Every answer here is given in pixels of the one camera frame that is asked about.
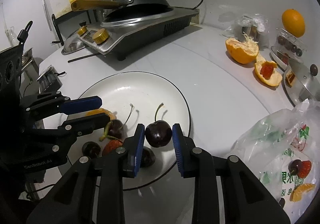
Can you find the strawberry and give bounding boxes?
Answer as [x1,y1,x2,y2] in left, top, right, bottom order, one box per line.
[298,160,312,179]
[102,139,123,156]

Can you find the tangerine segment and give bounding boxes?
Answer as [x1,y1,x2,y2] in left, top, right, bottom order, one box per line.
[86,108,117,120]
[290,183,316,202]

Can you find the whole orange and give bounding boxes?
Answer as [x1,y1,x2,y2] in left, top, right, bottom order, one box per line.
[281,9,305,38]

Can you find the steel pot lid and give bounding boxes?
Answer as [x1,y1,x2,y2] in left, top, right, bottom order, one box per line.
[61,31,86,55]

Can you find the bagged steel cups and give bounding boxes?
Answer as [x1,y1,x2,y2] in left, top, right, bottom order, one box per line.
[223,13,270,48]

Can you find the steel pot with lid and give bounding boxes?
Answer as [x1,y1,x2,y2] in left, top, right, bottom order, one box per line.
[284,59,319,106]

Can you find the black metal rack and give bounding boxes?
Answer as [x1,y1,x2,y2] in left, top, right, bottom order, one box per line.
[51,11,92,46]

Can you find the orange peel with strawberry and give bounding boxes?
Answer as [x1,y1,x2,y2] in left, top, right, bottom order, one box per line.
[254,54,283,87]

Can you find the white round plate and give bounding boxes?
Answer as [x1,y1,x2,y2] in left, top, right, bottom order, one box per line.
[81,72,191,190]

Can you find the dark cherry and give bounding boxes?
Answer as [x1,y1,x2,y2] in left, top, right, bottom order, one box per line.
[140,146,156,168]
[81,141,101,159]
[288,159,303,176]
[99,104,134,142]
[145,103,172,148]

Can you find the black chopstick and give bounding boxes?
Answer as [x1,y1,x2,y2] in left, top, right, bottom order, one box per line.
[67,53,101,63]

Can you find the clear plastic bag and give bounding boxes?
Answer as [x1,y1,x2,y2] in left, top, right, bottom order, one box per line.
[230,99,319,223]

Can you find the black wok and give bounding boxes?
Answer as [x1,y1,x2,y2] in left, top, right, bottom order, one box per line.
[71,0,171,22]

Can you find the induction cooker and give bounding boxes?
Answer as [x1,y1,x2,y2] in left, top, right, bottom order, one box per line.
[76,7,199,61]

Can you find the peeled orange half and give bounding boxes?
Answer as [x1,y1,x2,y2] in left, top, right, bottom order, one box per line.
[225,33,259,65]

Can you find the glass container with fruit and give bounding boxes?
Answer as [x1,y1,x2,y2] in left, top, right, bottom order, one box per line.
[270,28,306,71]

